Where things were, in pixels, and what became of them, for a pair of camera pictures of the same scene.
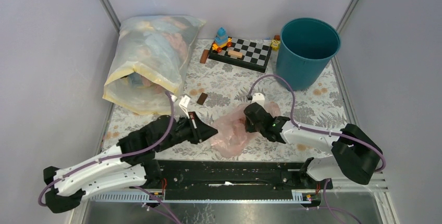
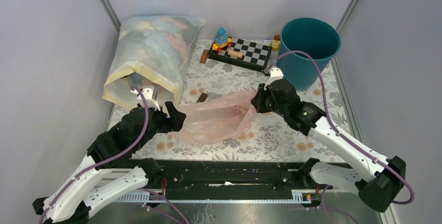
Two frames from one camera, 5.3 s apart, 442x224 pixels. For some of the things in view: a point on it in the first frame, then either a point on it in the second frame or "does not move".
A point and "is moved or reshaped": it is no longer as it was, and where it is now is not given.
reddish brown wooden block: x=204 y=56 does not move
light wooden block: x=235 y=53 does not move
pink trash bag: x=229 y=137 is moved or reshaped
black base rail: x=187 y=177 does not move
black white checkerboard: x=255 y=56 does not move
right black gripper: x=248 y=128 -> x=257 y=101
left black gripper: x=200 y=130 -> x=174 y=123
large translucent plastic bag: x=150 y=54 does not move
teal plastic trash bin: x=305 y=47 does not move
